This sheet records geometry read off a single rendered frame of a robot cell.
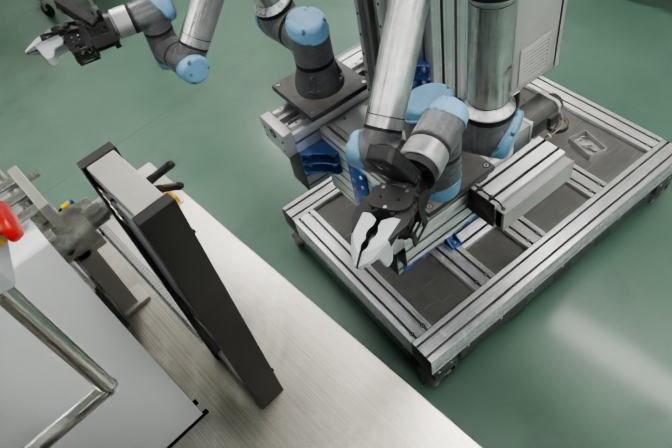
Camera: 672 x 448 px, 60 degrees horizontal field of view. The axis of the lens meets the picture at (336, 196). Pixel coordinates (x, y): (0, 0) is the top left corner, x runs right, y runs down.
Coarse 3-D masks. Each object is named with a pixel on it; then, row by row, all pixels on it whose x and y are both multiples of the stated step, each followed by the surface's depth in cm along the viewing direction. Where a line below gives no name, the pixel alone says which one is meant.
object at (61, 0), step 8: (56, 0) 139; (64, 0) 140; (64, 8) 140; (72, 8) 140; (80, 8) 140; (72, 16) 142; (80, 16) 139; (88, 16) 140; (88, 24) 140; (96, 24) 141
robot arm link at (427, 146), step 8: (416, 136) 93; (424, 136) 92; (408, 144) 93; (416, 144) 91; (424, 144) 91; (432, 144) 91; (440, 144) 92; (408, 152) 91; (416, 152) 90; (424, 152) 90; (432, 152) 90; (440, 152) 91; (432, 160) 90; (440, 160) 91; (440, 168) 91
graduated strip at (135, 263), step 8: (104, 224) 141; (104, 232) 139; (112, 232) 138; (112, 240) 137; (120, 240) 136; (120, 248) 135; (128, 256) 133; (136, 264) 131; (144, 272) 129; (144, 280) 127; (152, 280) 127; (152, 288) 125; (160, 288) 125; (160, 296) 124; (168, 296) 123; (168, 304) 122; (176, 304) 122; (176, 312) 120; (184, 320) 119; (192, 328) 117
